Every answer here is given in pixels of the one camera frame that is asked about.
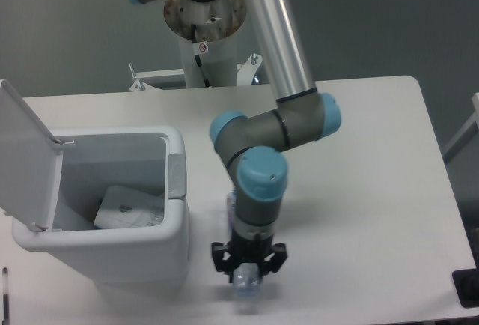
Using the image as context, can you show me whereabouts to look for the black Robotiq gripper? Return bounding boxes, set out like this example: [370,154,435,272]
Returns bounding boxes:
[211,230,287,284]

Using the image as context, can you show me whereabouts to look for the clear crushed plastic water bottle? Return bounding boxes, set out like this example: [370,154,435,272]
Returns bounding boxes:
[226,189,261,298]

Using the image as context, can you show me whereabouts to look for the white plastic wrapper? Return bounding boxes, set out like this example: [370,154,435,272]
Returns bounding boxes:
[94,186,165,229]

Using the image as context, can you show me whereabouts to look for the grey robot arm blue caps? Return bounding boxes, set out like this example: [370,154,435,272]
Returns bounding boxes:
[130,0,341,289]

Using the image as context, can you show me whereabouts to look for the white trash can open lid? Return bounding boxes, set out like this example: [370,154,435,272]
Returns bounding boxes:
[1,80,189,283]

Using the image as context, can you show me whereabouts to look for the black device at table corner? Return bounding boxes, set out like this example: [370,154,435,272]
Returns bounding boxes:
[452,268,478,309]

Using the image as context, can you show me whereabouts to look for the slotted strip at left edge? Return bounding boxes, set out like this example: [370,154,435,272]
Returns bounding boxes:
[1,267,10,324]

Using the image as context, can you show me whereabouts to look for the white middle pedestal bracket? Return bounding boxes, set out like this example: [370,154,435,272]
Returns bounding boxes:
[236,53,263,86]

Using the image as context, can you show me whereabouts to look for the white pedestal bracket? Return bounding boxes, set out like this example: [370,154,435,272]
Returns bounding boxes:
[236,53,263,86]
[129,63,186,92]

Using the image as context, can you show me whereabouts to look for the white left pedestal bracket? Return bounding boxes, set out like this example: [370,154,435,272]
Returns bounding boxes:
[129,63,186,92]

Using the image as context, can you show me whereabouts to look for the black cable on pedestal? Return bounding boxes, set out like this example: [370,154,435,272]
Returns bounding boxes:
[190,23,212,88]

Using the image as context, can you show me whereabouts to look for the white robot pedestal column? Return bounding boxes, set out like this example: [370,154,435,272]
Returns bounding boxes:
[164,0,247,88]

